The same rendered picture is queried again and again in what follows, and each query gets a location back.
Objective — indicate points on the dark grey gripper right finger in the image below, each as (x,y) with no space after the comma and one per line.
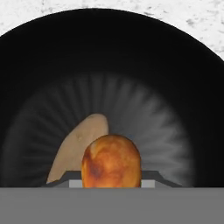
(149,178)

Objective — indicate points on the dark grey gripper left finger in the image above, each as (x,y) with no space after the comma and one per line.
(74,178)

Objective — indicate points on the tan sweet potato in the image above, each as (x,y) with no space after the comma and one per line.
(78,145)

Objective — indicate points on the black ribbed bowl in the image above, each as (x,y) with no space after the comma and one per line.
(112,73)

